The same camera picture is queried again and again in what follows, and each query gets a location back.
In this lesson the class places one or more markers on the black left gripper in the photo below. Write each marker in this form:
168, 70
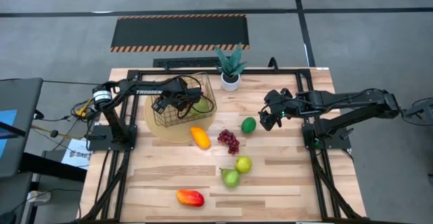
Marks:
186, 97

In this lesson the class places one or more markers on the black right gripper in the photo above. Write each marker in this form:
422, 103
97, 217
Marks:
280, 100

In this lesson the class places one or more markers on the dark green round fruit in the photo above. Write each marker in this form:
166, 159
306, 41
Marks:
248, 125

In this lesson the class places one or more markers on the speckled green pear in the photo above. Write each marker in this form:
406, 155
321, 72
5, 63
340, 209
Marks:
202, 107

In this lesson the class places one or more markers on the yellow-green apple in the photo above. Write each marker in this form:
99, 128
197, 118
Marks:
243, 164

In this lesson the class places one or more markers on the orange yellow mango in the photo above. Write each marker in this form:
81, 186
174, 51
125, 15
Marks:
200, 137

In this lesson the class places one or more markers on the smooth green pear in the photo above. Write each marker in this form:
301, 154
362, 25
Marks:
231, 178

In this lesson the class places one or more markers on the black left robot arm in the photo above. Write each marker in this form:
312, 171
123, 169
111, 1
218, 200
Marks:
149, 90

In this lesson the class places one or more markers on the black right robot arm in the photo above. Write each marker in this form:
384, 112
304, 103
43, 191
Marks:
355, 99

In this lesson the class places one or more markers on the red grape bunch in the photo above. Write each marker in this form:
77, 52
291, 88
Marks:
228, 139

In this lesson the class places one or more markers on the black ribbed floor mat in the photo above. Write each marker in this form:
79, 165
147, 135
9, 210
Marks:
186, 62

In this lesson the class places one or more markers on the white plant pot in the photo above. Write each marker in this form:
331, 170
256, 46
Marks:
230, 85

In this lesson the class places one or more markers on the green snake plant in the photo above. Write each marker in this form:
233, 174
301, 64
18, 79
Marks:
230, 63

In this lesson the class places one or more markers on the black hazard-striped floor mat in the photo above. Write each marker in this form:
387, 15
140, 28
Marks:
179, 31

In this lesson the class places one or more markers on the red mango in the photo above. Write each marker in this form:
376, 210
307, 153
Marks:
190, 198

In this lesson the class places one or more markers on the white printed paper sheet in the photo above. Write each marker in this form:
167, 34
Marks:
76, 156

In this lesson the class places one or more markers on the dark grey side table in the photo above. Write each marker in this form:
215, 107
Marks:
20, 115

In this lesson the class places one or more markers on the white power strip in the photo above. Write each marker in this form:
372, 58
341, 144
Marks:
39, 196

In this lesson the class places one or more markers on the blue screen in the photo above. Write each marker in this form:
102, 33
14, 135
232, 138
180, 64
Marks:
6, 129

